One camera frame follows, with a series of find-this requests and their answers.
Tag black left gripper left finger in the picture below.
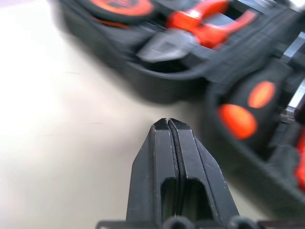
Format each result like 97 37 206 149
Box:
125 117 180 217

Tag orange handled pliers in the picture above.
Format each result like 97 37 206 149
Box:
292 132 305 193
135 0 259 64

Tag black plastic toolbox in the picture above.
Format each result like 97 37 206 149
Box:
54 0 305 215

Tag black orange tape measure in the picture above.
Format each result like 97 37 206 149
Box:
89 0 157 27

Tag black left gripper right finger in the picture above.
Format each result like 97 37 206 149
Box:
169 118 239 217

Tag black orange screwdriver handle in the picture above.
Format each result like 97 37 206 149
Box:
206 73 305 153

